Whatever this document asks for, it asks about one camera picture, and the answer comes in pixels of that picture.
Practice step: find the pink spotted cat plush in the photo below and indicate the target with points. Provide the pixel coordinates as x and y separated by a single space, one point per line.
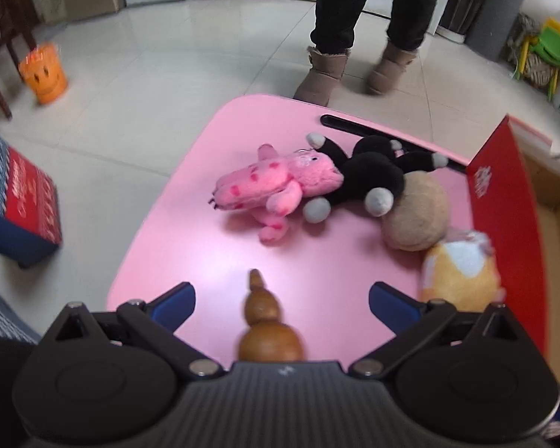
270 182

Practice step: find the blue and red printed box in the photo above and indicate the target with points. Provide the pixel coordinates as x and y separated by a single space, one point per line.
18 200

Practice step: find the cardboard box with red outside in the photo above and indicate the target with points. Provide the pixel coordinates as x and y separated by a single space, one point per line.
504 214

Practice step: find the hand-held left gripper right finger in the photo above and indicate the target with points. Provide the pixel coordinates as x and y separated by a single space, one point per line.
392 307

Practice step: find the black monkey plush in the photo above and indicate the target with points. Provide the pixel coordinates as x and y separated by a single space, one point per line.
373 177

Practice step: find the green plastic chair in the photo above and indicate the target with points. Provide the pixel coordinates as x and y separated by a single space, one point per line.
553 44

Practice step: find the dark ribbed planter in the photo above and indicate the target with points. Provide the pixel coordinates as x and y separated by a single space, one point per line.
464 7

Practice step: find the brown round plush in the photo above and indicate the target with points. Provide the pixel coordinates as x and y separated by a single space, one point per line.
415 214

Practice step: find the pink table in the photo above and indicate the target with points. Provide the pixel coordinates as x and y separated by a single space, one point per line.
191 252

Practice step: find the orange smiley bucket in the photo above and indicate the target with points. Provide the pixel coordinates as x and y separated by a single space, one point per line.
44 77

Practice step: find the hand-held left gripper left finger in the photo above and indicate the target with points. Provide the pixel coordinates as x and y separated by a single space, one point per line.
175 308

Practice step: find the wooden gourd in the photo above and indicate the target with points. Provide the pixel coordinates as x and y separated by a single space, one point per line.
268 340

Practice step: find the patterned rug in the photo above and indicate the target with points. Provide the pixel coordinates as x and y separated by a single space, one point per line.
0 308

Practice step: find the dark wooden chair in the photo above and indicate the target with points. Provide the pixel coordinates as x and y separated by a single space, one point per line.
0 32

